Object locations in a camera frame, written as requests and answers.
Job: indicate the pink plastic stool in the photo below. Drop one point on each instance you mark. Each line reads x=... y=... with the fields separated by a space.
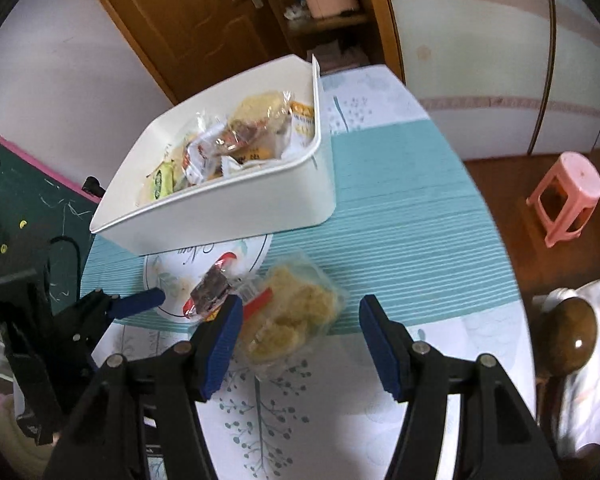
x=575 y=170

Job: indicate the black easel knob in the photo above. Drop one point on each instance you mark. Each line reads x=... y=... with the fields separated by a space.
x=94 y=186

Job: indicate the white round plate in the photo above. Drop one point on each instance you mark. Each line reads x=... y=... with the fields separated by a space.
x=180 y=265

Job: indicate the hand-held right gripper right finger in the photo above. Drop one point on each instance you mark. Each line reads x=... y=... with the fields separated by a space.
x=380 y=350

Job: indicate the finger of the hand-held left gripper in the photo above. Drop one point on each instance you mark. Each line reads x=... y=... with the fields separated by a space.
x=140 y=301

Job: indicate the wooden shelf unit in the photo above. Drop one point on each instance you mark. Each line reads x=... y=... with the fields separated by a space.
x=380 y=25

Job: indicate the brown wooden bedpost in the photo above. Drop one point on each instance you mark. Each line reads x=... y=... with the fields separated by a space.
x=570 y=335

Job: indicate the clear yellow cookie packet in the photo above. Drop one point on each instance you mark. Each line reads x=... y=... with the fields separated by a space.
x=295 y=305
x=260 y=107

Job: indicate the pink folded clothes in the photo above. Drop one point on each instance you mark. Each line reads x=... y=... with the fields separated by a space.
x=337 y=57

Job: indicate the green chalkboard with pink frame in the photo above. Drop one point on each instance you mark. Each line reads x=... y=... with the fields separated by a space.
x=30 y=200

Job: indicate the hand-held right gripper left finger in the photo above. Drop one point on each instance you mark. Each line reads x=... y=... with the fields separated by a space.
x=220 y=345

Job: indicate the brown wooden door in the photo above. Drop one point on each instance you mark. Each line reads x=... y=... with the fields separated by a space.
x=180 y=10

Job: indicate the clear dark red snack packet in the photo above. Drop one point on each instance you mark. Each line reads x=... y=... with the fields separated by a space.
x=242 y=135

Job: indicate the white plastic bin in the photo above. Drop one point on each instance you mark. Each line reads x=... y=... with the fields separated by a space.
x=230 y=210

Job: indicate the green snack packet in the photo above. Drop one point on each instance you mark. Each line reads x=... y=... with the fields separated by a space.
x=162 y=180

